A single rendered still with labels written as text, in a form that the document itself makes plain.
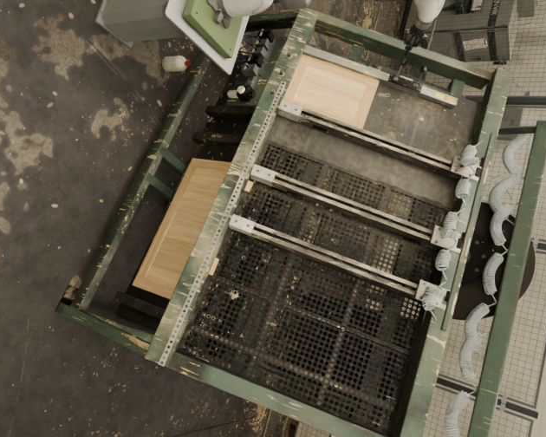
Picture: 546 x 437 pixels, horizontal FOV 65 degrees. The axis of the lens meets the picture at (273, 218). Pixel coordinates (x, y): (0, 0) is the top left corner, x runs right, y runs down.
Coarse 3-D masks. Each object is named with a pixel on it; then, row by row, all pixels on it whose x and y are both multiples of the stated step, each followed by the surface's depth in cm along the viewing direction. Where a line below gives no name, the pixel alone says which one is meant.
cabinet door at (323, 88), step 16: (304, 64) 254; (320, 64) 254; (304, 80) 251; (320, 80) 252; (336, 80) 252; (352, 80) 252; (368, 80) 253; (288, 96) 247; (304, 96) 248; (320, 96) 248; (336, 96) 249; (352, 96) 249; (368, 96) 250; (320, 112) 245; (336, 112) 246; (352, 112) 247
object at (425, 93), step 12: (312, 48) 255; (324, 60) 254; (336, 60) 253; (348, 60) 254; (360, 72) 253; (372, 72) 252; (384, 84) 255; (396, 84) 251; (420, 96) 253; (432, 96) 249; (444, 96) 250
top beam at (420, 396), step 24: (504, 72) 249; (504, 96) 245; (480, 120) 244; (480, 144) 235; (456, 264) 215; (432, 312) 208; (432, 336) 205; (432, 360) 202; (408, 384) 204; (432, 384) 199; (408, 408) 195; (408, 432) 193
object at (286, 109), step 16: (288, 112) 238; (304, 112) 240; (320, 128) 242; (336, 128) 237; (352, 128) 238; (368, 144) 239; (384, 144) 236; (400, 144) 236; (416, 160) 236; (432, 160) 237; (448, 160) 235; (464, 160) 222; (480, 160) 218; (448, 176) 239; (464, 176) 229
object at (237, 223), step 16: (240, 224) 219; (256, 224) 219; (272, 240) 217; (288, 240) 220; (304, 256) 222; (320, 256) 216; (336, 256) 217; (352, 272) 217; (368, 272) 217; (384, 272) 215; (400, 288) 214; (416, 288) 214; (432, 288) 200
